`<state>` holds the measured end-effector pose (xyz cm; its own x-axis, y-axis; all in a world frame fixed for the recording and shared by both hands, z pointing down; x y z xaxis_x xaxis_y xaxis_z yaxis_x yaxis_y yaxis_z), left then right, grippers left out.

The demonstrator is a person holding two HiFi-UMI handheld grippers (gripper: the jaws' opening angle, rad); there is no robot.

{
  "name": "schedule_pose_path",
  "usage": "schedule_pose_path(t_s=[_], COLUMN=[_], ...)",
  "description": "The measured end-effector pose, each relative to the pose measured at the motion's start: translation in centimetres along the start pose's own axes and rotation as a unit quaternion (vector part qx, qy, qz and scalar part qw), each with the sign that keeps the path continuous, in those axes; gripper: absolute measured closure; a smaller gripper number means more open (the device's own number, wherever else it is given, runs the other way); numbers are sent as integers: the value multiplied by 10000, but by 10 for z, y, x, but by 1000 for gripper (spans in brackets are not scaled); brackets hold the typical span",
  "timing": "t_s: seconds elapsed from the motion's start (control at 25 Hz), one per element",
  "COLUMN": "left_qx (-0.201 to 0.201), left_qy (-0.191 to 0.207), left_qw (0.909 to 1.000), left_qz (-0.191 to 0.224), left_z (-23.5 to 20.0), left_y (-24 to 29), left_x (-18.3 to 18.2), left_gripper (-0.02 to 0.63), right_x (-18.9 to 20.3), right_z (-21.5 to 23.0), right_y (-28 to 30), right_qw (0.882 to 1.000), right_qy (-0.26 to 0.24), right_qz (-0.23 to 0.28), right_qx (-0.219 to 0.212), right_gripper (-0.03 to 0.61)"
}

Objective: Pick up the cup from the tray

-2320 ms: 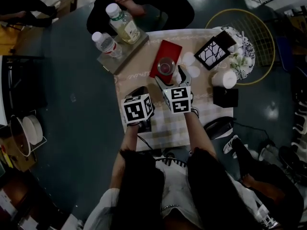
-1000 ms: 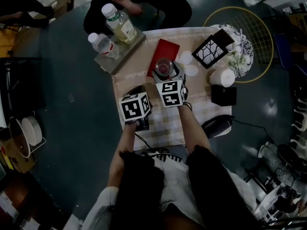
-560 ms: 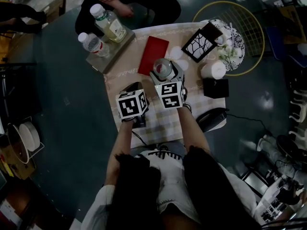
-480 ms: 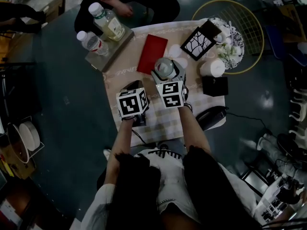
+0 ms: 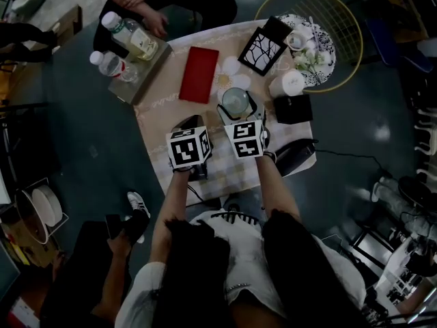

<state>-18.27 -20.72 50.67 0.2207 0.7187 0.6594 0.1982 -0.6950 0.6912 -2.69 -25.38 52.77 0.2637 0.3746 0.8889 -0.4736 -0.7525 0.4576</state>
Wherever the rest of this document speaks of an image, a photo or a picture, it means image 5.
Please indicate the beige chequered tablecloth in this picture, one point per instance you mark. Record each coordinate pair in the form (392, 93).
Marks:
(164, 111)

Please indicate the black square box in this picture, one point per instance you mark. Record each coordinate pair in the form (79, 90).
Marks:
(293, 109)

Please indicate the red rectangular case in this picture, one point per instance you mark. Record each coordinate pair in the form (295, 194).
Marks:
(198, 74)

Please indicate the black white patterned plate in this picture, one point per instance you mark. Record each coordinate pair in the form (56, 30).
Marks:
(326, 43)

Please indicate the black device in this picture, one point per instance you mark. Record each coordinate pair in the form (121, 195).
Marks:
(293, 156)

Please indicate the white cylinder candle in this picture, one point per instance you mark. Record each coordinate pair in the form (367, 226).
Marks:
(286, 82)

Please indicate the grey beige box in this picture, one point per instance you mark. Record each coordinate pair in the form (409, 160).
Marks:
(150, 77)

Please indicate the clear glass cup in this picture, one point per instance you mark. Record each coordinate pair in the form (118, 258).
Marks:
(235, 101)

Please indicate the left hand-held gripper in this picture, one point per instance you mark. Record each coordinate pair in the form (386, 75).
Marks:
(186, 149)

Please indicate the white shoe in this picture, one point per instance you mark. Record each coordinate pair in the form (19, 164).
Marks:
(138, 202)

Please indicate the clear water bottle red label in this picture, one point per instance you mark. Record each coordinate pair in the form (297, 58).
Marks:
(112, 65)

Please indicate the person's right forearm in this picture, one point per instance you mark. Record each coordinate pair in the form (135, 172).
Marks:
(276, 190)

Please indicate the white chair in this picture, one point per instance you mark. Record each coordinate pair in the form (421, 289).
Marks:
(426, 138)

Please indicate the black phone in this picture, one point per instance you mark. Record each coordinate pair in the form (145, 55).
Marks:
(112, 225)

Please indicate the blue chair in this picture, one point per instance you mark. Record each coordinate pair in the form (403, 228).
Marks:
(385, 43)

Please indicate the round white stool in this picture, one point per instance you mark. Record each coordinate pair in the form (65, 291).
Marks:
(44, 207)

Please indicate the yellow drink bottle white cap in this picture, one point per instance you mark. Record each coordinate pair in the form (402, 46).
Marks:
(136, 39)

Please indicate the white flower-shaped tray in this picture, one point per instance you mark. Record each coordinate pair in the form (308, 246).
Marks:
(230, 68)

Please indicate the person's white shirt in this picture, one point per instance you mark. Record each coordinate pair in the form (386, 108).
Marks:
(246, 251)

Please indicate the small white cup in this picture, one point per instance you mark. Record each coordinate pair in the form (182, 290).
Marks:
(296, 40)

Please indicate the black frame with branch pattern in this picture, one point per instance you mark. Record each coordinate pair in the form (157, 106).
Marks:
(263, 51)

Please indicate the person's left forearm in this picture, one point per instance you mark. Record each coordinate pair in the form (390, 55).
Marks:
(170, 214)

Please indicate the white flower bunch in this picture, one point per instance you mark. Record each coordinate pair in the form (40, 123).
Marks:
(309, 61)

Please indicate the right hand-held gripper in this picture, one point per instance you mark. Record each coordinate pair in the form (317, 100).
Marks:
(246, 138)

